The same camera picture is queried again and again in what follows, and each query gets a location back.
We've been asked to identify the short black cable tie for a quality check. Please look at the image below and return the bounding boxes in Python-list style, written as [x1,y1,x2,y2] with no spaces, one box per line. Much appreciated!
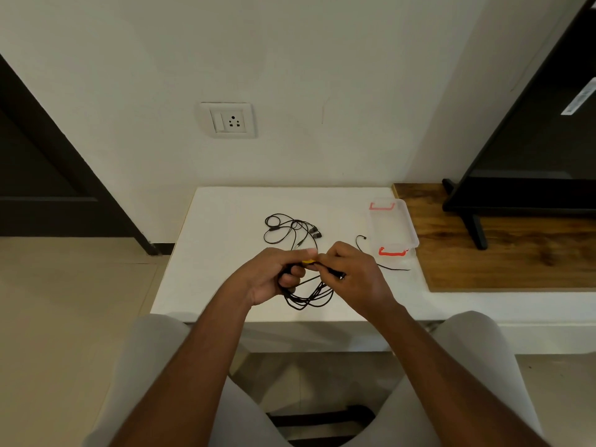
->
[356,235,412,271]

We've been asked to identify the wooden cabinet top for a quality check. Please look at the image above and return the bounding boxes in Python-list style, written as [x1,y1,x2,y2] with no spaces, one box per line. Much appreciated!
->
[392,183,596,293]

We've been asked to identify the clear box with red clips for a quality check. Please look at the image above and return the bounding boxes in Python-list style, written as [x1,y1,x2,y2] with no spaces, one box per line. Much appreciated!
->
[369,199,420,258]

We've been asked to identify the black television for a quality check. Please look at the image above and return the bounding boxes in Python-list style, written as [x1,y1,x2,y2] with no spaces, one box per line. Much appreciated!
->
[441,0,596,251]

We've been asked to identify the black door frame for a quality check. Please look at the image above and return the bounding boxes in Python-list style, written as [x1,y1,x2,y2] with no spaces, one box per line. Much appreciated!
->
[0,53,176,256]

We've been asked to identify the black earphones with yellow tie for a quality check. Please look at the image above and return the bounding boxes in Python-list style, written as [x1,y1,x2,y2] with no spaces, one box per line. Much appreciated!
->
[277,259,348,312]

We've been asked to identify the dark brown door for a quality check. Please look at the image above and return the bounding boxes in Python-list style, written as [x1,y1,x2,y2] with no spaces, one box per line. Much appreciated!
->
[0,106,140,237]

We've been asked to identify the person's right hand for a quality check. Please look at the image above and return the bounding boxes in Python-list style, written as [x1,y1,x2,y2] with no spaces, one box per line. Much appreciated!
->
[316,242,401,322]

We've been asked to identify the white wall socket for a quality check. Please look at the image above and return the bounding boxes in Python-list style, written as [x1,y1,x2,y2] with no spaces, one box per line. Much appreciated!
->
[199,102,257,139]

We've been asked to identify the person's left hand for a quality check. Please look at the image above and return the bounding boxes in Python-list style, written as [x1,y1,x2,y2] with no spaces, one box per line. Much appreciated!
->
[232,248,320,308]

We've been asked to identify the black stool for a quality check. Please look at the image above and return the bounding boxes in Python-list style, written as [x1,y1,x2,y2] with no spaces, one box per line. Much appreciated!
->
[268,404,376,441]

